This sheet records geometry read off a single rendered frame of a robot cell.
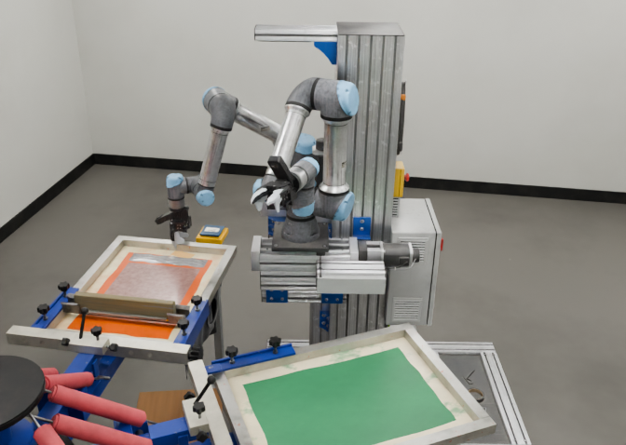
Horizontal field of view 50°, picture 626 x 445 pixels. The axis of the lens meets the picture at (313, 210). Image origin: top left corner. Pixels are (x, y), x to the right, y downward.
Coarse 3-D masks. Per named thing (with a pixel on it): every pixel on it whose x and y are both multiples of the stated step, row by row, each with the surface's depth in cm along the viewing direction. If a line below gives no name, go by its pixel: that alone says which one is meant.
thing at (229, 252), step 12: (120, 240) 317; (132, 240) 318; (144, 240) 318; (156, 240) 318; (168, 240) 318; (108, 252) 307; (204, 252) 314; (216, 252) 313; (228, 252) 308; (96, 264) 297; (228, 264) 302; (84, 276) 288; (96, 276) 293; (216, 276) 289; (84, 288) 283; (216, 288) 285; (204, 300) 273; (120, 336) 251
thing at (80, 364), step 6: (78, 354) 233; (84, 354) 233; (90, 354) 233; (78, 360) 230; (84, 360) 230; (90, 360) 231; (72, 366) 227; (78, 366) 228; (84, 366) 228; (90, 366) 231; (66, 372) 224; (72, 372) 224; (90, 372) 231
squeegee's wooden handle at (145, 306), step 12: (84, 300) 264; (96, 300) 263; (108, 300) 262; (120, 300) 261; (132, 300) 260; (144, 300) 260; (156, 300) 260; (168, 300) 261; (120, 312) 264; (132, 312) 263; (144, 312) 262; (156, 312) 261; (168, 312) 260
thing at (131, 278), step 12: (132, 252) 314; (120, 264) 304; (132, 264) 304; (144, 264) 304; (156, 264) 305; (120, 276) 295; (132, 276) 295; (144, 276) 295; (108, 288) 287; (120, 288) 287; (132, 288) 287; (144, 288) 287; (72, 324) 263; (96, 324) 263; (108, 324) 263; (120, 324) 264
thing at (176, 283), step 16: (160, 272) 299; (176, 272) 299; (192, 272) 299; (160, 288) 287; (176, 288) 287; (192, 288) 288; (128, 320) 266; (144, 320) 266; (144, 336) 257; (160, 336) 257
